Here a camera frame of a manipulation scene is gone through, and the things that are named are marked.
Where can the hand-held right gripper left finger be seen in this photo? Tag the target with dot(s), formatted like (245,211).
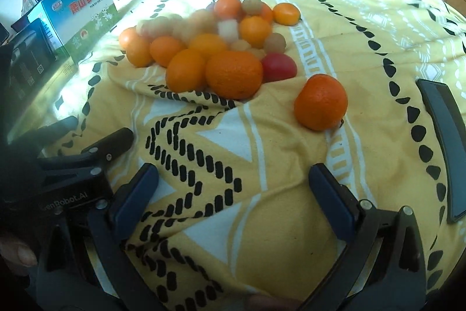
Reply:
(134,198)

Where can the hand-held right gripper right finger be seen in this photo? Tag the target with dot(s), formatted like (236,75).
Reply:
(329,198)

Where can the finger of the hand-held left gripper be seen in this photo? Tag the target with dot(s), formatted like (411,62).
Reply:
(58,129)
(109,143)

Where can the large rough-skinned mandarin orange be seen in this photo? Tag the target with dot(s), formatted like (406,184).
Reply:
(320,101)

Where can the pile of oranges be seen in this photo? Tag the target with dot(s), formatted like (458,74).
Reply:
(185,70)

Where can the single red apple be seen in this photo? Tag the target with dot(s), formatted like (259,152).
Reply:
(280,67)

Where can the person's left hand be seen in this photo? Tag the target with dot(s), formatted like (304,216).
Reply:
(16,256)

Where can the black box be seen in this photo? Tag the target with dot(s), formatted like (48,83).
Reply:
(31,52)

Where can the yellow patterned blanket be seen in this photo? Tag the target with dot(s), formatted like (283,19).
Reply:
(255,150)

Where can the blue and green carton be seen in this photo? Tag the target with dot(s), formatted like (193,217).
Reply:
(83,23)

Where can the black smartphone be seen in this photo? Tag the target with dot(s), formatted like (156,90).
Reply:
(442,150)

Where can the small white chunk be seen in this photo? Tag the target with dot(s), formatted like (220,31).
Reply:
(227,31)

